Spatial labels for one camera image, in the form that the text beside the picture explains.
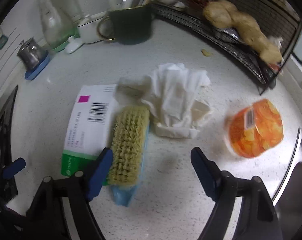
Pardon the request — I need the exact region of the green white medicine box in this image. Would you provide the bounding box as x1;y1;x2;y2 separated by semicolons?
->
60;84;117;177

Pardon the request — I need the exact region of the scrub brush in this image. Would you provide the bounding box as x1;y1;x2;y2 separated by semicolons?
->
106;105;151;208

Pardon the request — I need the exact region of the orange plastic jar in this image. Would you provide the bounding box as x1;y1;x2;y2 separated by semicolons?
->
224;99;284;159

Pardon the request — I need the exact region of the stainless steel sink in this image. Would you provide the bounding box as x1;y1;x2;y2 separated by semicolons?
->
272;129;302;239

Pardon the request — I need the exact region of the white crumpled tissue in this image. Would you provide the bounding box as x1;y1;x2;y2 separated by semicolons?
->
118;63;212;139

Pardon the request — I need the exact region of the blue coaster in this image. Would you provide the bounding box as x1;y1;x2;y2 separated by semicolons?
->
24;54;50;81

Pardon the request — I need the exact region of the steel teapot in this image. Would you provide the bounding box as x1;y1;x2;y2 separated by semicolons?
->
17;37;49;72

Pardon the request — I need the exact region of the white ceramic cup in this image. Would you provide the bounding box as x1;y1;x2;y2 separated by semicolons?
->
77;11;106;44

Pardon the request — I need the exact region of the dark green mug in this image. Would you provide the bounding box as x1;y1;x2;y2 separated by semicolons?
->
96;4;152;45

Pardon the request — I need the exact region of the glass carafe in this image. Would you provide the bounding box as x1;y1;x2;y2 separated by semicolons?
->
37;0;77;53

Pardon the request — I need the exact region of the ginger root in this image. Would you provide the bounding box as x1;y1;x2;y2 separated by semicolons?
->
203;0;282;64

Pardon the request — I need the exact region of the black wire rack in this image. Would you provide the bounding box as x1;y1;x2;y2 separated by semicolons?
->
151;0;302;90

